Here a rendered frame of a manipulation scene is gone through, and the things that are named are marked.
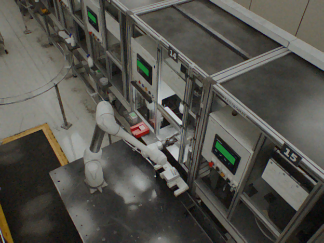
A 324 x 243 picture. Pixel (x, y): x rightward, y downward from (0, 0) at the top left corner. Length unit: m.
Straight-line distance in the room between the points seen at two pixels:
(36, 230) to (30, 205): 0.34
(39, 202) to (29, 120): 1.42
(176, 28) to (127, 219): 1.72
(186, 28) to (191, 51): 0.35
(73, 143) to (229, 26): 2.66
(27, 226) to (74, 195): 0.90
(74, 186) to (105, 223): 0.50
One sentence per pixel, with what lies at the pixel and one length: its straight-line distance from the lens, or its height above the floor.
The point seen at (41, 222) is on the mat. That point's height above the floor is 0.01.
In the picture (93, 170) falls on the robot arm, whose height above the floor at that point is 0.95.
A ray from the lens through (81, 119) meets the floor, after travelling 4.72.
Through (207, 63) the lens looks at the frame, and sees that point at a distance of 2.29.
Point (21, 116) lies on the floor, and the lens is 5.01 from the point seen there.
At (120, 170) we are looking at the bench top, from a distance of 3.22.
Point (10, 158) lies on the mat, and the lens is 4.50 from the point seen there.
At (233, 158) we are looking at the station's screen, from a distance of 2.16.
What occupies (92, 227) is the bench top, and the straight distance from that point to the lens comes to 2.94.
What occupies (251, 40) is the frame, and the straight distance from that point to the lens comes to 2.65.
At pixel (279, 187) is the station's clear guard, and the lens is 2.05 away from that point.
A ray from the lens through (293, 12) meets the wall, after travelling 6.09.
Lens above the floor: 3.31
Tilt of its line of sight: 46 degrees down
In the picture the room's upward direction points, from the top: 3 degrees clockwise
